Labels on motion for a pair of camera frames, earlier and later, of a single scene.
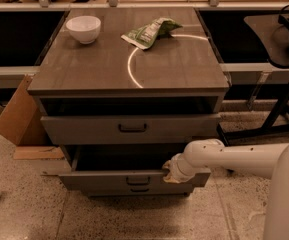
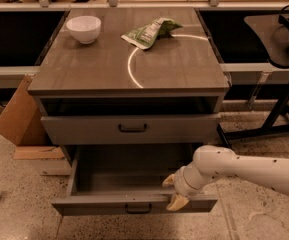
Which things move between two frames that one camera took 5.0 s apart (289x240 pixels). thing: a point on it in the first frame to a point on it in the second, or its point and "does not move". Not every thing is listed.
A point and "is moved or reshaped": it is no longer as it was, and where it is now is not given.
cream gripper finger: x=169 y=178 to x=177 y=203
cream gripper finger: x=168 y=164 to x=169 y=181
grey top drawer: x=129 y=129 does not move
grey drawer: x=126 y=169 is moved or reshaped
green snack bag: x=146 y=36 does not move
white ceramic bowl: x=85 y=28 does not move
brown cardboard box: x=25 y=125 does not move
